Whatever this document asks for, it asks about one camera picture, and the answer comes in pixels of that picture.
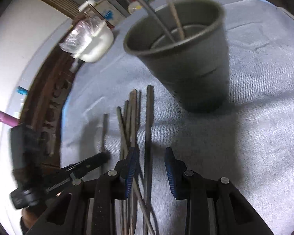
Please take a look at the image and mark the white chest freezer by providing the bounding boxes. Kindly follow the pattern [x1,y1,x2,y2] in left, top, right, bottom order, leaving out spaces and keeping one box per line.
[93,1,126,28]

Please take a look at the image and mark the purple bottle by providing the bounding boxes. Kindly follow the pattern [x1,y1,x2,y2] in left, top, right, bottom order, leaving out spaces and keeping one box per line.
[0,111,19,127]

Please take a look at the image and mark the pale grey chopstick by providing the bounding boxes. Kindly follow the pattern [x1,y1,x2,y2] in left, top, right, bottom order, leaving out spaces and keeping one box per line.
[130,0,176,43]
[161,0,186,41]

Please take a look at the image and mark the carved wooden table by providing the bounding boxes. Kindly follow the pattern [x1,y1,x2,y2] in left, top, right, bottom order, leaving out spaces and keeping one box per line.
[21,51,86,170]

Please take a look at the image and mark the small yellow fan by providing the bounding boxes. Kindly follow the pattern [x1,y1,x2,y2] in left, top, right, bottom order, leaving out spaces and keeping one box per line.
[128,1,142,14]

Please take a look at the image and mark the grey towel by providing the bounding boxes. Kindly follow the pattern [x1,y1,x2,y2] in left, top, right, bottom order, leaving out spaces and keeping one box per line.
[60,0,294,235]

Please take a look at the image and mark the long dark metal chopstick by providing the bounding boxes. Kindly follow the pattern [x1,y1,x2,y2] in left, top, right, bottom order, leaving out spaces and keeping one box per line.
[142,85,154,235]

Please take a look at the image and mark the clear plastic bag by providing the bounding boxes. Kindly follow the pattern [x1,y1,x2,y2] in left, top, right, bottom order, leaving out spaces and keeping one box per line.
[58,17,106,55]

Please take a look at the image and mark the grey metal cup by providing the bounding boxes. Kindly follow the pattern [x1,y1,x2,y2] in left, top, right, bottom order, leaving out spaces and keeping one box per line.
[123,0,231,112]

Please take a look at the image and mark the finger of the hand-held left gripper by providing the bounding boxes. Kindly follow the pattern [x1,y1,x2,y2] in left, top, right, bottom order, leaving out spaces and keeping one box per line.
[45,151,111,194]

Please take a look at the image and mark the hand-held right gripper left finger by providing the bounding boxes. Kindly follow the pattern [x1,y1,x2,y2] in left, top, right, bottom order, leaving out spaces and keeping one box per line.
[27,147,140,235]

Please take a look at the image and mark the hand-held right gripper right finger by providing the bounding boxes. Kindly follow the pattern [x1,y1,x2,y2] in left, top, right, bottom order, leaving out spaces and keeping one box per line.
[164,147,275,235]

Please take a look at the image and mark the bunch of dark chopsticks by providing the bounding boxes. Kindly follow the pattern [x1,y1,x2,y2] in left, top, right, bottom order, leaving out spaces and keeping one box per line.
[102,89,156,235]

